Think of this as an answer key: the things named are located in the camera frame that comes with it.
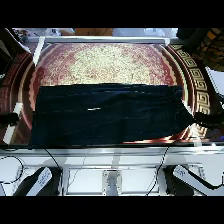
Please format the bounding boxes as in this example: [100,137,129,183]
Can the dark navy pants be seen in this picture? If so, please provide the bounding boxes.
[28,82,197,148]

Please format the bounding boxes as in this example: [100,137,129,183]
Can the yellow black checked garment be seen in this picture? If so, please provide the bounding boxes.
[191,28,224,73]

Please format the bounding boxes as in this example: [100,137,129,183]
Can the black cable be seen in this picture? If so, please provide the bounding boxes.
[44,148,64,170]
[145,141,178,197]
[0,155,26,185]

